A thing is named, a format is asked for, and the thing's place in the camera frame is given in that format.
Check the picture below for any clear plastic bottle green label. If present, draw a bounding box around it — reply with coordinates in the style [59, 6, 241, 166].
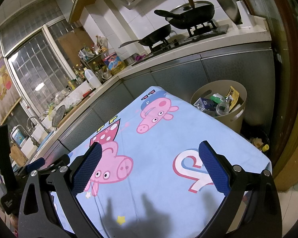
[216, 101, 231, 116]

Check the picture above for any yellow cardboard box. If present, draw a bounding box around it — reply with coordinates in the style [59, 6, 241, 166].
[225, 86, 240, 104]

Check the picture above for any green snack wrapper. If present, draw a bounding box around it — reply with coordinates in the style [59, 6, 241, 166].
[209, 93, 225, 104]

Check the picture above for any beige trash bin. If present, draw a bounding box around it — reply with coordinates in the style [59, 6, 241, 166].
[191, 80, 247, 133]

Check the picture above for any kitchen window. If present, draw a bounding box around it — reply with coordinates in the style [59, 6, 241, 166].
[0, 17, 78, 115]

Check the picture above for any grey kitchen cabinet counter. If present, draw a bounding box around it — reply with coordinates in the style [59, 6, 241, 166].
[30, 16, 275, 161]

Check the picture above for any sink faucet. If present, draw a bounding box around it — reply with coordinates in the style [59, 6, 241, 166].
[27, 115, 50, 134]

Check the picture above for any light blue cartoon tablecloth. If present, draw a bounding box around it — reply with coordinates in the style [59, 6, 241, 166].
[69, 86, 272, 237]

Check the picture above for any white plastic jug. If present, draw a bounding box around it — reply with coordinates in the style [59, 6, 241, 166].
[84, 67, 102, 89]

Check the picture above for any cooking oil bottle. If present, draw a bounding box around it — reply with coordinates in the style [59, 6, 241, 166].
[101, 48, 126, 75]

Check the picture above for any black frying pan near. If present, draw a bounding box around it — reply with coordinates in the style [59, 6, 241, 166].
[119, 24, 172, 48]

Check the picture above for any gas stove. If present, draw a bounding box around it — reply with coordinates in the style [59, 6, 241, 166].
[131, 24, 229, 66]

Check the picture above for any black wok far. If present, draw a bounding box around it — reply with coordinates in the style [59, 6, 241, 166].
[154, 0, 215, 30]

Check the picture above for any wooden door frame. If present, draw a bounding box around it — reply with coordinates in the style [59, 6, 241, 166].
[243, 0, 298, 177]

